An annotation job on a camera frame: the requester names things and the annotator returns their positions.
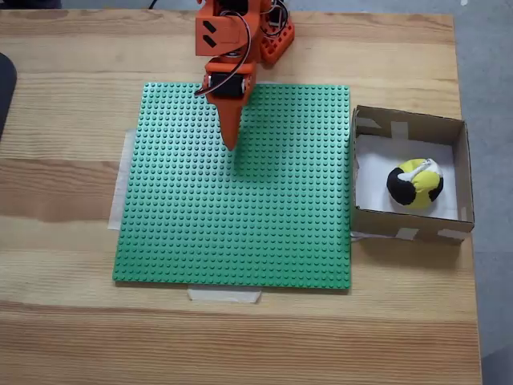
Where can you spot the yellow black white footbag ball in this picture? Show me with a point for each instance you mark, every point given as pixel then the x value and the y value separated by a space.
pixel 417 192

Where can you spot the brown cardboard box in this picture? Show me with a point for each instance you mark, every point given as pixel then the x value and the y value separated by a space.
pixel 467 172

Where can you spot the green studded baseplate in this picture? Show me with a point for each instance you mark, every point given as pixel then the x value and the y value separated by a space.
pixel 240 224

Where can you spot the masking tape strip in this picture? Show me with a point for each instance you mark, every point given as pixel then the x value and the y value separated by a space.
pixel 118 192
pixel 224 296

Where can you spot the white paper sheet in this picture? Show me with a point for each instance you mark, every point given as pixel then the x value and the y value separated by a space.
pixel 372 184

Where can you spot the black rounded object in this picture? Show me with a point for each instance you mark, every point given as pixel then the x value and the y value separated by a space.
pixel 6 92

